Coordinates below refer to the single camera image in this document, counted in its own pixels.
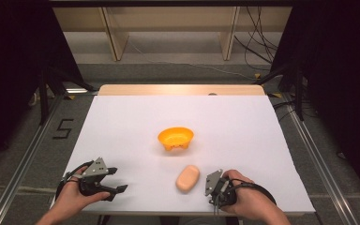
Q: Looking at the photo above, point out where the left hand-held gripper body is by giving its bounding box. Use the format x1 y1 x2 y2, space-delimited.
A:
78 157 111 198

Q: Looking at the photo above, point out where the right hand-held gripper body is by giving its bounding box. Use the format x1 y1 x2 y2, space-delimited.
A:
203 168 237 208

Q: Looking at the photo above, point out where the person's left hand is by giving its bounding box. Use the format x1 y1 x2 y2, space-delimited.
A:
53 165 111 218

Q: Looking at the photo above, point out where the person's right hand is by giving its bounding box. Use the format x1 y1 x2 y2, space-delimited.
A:
221 169 278 220

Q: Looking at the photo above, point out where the orange plastic bowl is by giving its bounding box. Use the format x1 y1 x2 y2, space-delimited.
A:
157 126 195 152

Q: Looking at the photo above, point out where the white table sheet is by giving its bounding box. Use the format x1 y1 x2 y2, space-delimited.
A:
50 95 317 218

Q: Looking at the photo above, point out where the black metal stand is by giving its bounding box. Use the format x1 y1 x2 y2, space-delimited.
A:
256 60 307 122
37 64 98 127

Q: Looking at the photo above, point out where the black curtain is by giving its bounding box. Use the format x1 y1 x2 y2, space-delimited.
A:
0 0 85 176
270 0 360 198

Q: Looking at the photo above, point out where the beige wooden desk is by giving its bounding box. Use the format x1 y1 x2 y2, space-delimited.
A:
52 6 293 63

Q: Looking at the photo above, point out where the thin grey cable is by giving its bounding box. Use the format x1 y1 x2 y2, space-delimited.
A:
212 200 221 218

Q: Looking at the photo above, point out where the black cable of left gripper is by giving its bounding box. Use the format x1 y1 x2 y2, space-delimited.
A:
55 159 95 201

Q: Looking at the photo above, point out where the aluminium floor rail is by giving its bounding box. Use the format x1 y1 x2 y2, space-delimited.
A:
281 93 360 225
0 93 66 225

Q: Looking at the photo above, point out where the black floor cable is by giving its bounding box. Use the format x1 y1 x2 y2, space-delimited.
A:
272 98 298 122

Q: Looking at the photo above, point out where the white floor cable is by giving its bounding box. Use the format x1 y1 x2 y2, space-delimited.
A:
127 39 258 82

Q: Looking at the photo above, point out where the bundle of black cables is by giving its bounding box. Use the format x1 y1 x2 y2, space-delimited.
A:
233 6 279 72

